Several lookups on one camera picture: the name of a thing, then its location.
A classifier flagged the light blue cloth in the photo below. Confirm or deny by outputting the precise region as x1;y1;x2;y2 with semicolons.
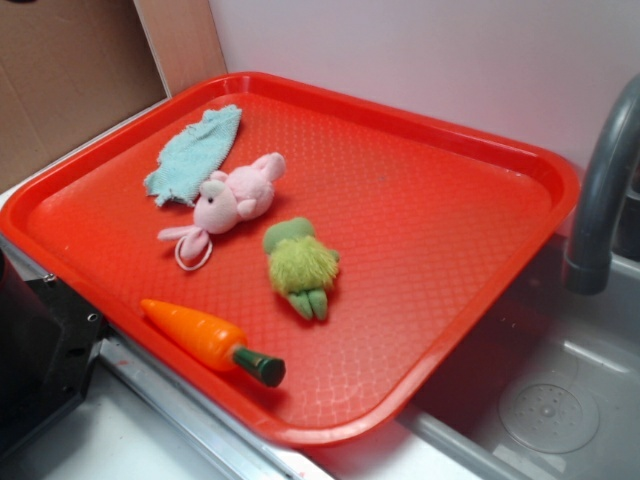
143;105;242;207

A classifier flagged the brown cardboard panel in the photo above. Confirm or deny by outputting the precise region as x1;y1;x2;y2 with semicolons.
1;1;226;191

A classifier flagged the green plush animal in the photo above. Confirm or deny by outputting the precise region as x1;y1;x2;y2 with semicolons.
263;217;340;321

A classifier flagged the grey toy faucet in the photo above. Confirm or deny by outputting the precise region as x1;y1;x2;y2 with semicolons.
562;76;639;295

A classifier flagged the pink plush bunny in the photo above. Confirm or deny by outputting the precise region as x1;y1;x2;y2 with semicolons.
157;152;286;271

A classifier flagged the red plastic tray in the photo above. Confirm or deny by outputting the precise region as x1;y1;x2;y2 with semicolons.
1;73;579;446

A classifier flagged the grey toy sink basin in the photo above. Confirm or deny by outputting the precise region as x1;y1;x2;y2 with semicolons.
400;241;639;479

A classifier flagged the orange plastic toy carrot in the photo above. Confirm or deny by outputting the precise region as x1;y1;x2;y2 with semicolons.
140;299;286;388

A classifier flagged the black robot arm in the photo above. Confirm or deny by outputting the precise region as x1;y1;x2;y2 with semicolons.
1;255;105;458

